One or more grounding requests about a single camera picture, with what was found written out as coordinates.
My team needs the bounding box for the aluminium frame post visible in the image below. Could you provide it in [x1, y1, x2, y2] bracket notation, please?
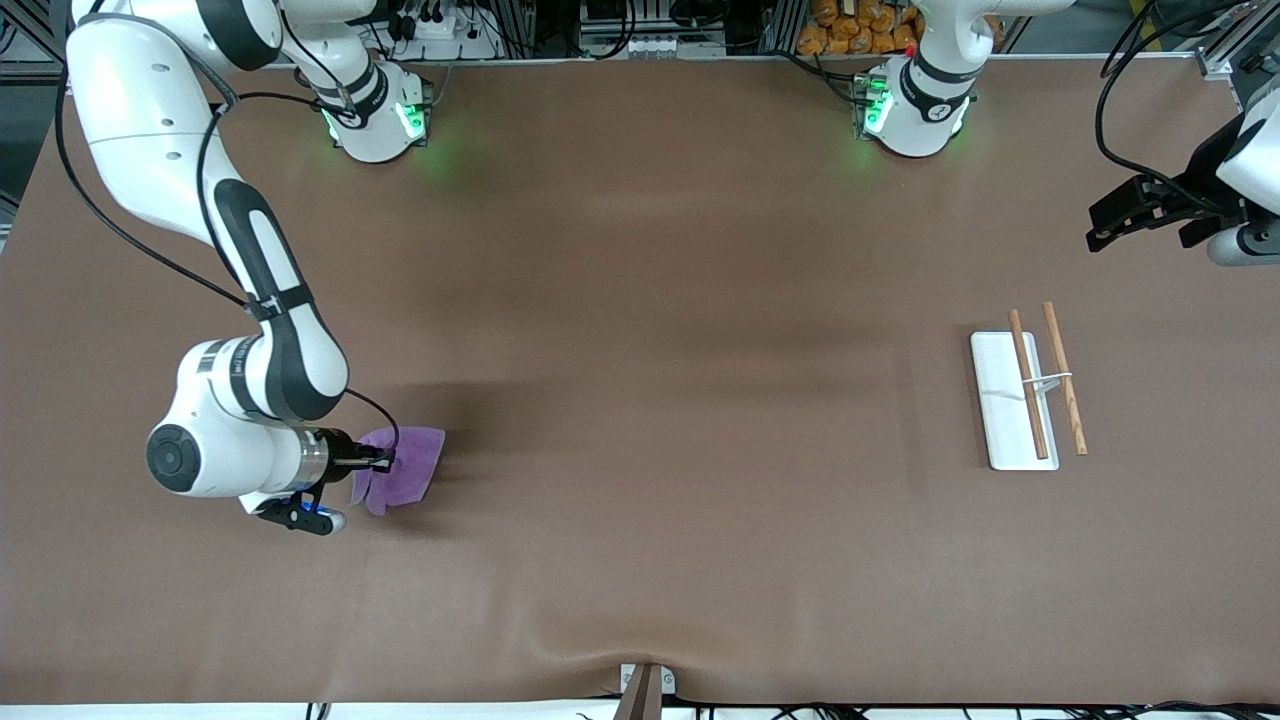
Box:
[1195, 0, 1280, 81]

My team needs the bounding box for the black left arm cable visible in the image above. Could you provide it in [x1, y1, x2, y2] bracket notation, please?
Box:
[1094, 0, 1233, 217]

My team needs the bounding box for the orange snack bags pile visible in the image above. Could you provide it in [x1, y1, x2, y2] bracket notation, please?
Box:
[797, 0, 926, 57]

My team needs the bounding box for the white power strip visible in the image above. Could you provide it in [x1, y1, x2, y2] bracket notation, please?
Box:
[395, 10, 498, 61]

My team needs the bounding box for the purple towel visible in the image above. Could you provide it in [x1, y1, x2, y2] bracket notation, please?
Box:
[350, 426, 447, 517]

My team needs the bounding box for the metal clamp bracket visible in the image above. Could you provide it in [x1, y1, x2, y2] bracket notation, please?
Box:
[612, 662, 677, 720]

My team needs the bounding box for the brown table cover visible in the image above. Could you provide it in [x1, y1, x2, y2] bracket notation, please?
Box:
[0, 55, 1280, 707]

